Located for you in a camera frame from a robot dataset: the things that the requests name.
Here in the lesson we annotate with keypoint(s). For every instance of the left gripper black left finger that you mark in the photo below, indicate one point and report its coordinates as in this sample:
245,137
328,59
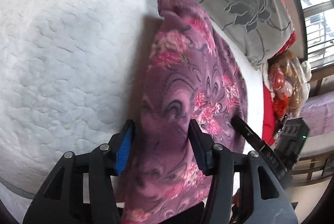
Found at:
79,188

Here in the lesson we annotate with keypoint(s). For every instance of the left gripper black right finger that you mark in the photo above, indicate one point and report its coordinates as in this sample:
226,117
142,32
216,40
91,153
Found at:
262,198

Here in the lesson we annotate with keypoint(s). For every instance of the purple floral garment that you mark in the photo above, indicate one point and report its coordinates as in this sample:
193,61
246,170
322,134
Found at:
192,74

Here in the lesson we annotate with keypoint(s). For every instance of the red bed sheet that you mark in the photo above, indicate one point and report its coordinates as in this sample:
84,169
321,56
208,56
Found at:
269,118

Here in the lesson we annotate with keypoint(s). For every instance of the lavender covered bench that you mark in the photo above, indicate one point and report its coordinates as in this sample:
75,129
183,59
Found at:
317,112

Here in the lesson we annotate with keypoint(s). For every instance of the plastic bag of toys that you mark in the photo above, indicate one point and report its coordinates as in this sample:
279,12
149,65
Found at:
289,79

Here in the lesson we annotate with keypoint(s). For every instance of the red patterned blanket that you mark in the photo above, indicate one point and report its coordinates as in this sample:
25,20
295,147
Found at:
281,21

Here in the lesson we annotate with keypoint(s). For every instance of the white quilted bed cover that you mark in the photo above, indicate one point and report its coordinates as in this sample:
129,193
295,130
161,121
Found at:
68,71

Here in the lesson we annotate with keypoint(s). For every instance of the window with dark frame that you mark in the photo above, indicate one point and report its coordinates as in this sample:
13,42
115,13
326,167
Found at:
318,17

